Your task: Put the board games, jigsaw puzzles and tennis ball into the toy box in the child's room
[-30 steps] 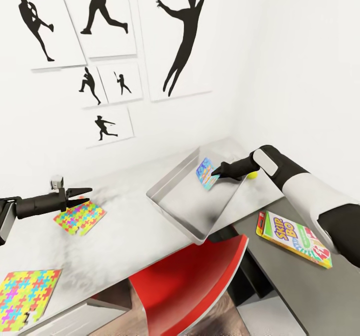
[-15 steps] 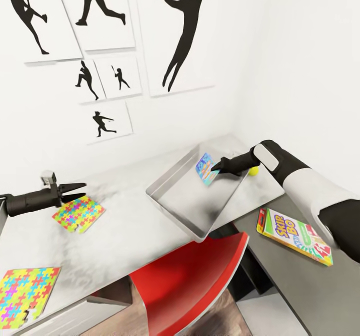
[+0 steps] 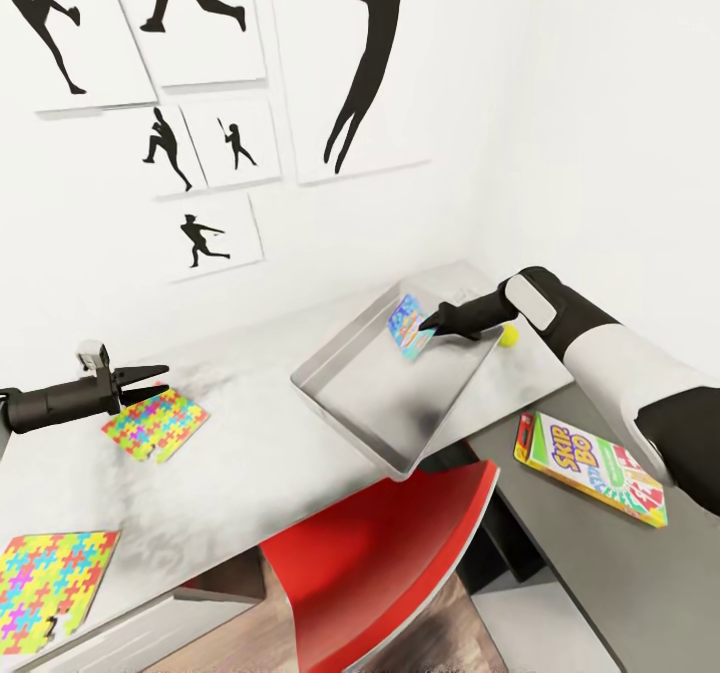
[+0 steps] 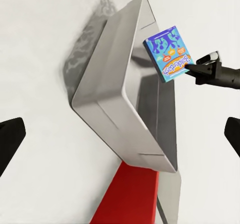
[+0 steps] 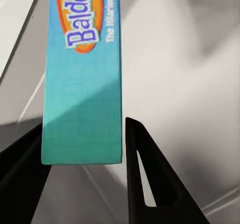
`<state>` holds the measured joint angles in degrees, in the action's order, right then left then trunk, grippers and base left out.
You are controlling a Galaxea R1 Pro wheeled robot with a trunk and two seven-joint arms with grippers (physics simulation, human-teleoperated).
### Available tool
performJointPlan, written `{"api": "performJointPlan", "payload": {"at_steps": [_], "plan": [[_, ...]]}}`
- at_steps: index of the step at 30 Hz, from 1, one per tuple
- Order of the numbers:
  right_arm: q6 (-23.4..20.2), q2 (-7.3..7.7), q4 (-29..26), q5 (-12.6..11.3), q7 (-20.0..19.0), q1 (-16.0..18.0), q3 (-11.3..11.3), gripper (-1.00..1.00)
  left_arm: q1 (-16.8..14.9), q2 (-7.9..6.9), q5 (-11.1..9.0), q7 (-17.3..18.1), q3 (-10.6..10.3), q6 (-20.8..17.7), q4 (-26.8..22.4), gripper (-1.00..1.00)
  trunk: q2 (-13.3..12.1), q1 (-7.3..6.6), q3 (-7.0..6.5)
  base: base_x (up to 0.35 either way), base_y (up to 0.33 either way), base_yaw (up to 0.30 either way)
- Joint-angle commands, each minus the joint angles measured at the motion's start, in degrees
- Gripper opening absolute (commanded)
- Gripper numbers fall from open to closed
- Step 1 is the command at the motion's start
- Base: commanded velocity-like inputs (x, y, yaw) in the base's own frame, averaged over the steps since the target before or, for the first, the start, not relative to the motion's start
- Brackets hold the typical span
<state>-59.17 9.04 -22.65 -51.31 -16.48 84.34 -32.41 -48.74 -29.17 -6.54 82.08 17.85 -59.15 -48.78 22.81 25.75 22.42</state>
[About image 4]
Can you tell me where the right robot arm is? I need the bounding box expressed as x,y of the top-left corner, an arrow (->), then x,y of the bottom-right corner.
185,50 -> 240,90

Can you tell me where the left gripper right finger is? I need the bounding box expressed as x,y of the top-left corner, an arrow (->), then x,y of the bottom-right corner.
224,117 -> 240,157

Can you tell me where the toy box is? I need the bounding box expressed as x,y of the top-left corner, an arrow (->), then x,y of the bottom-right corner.
71,0 -> 178,174

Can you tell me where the board game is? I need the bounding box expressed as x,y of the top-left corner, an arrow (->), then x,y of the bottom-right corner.
143,26 -> 195,84

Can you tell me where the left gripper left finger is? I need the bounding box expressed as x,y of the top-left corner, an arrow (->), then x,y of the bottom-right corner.
0,117 -> 26,177

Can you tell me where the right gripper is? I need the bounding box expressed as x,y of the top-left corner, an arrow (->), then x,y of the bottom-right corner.
185,61 -> 235,88

